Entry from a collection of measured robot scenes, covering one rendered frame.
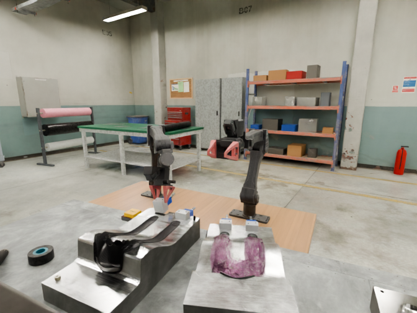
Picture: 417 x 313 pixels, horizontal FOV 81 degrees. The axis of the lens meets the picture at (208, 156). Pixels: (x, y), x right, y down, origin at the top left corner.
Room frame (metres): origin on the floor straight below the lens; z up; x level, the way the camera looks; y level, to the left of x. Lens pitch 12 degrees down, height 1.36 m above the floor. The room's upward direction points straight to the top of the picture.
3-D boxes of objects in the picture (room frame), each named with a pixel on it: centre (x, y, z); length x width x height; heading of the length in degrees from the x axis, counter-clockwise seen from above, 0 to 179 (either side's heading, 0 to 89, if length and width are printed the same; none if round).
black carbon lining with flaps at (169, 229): (0.80, 0.24, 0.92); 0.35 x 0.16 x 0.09; 155
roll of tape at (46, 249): (0.81, 0.61, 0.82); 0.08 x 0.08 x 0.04
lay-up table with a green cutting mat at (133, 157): (5.01, 1.42, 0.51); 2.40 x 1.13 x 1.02; 61
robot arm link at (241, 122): (1.00, -0.13, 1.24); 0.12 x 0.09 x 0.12; 152
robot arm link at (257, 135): (1.15, -0.20, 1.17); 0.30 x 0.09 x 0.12; 152
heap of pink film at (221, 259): (0.72, -0.10, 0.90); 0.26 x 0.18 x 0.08; 172
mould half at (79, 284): (0.79, 0.26, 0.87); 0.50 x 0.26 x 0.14; 155
